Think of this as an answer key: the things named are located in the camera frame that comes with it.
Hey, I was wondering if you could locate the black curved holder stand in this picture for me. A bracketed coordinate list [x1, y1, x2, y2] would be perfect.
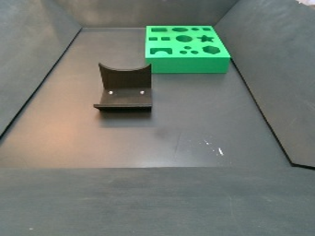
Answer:
[93, 64, 152, 111]

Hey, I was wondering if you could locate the green shape sorter block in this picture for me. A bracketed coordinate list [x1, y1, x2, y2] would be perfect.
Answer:
[145, 26, 229, 74]

